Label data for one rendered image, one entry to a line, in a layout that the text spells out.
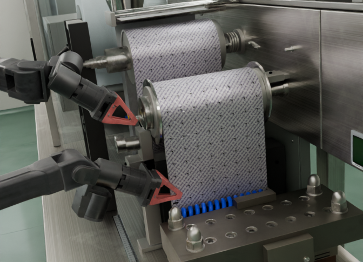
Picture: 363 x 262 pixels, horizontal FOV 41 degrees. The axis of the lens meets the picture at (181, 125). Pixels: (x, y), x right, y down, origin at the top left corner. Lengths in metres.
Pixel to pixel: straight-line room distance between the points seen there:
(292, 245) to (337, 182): 0.49
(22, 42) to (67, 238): 5.33
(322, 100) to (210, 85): 0.24
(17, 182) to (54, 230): 0.47
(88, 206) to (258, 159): 0.40
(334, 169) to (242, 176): 0.38
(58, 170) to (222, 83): 0.40
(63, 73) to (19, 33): 5.51
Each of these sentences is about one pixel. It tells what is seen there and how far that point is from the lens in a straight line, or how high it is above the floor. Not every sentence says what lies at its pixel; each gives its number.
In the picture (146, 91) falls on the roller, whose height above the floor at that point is 1.30.
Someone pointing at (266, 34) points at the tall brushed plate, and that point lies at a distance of 1.24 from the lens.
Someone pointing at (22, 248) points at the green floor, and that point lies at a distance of 3.26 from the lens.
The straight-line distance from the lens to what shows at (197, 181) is 1.09.
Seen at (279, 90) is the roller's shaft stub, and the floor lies 1.25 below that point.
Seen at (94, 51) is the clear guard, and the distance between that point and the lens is 2.02.
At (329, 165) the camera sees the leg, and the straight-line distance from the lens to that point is 1.41.
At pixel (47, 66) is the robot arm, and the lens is 1.07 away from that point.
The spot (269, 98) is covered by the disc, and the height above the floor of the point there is 1.25.
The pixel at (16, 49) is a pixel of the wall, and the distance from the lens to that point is 6.56.
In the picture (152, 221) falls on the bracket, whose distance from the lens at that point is 1.19.
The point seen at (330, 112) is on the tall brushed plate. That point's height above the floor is 1.24.
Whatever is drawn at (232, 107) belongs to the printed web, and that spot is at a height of 1.25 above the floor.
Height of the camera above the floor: 1.54
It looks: 18 degrees down
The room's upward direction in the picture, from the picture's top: 6 degrees counter-clockwise
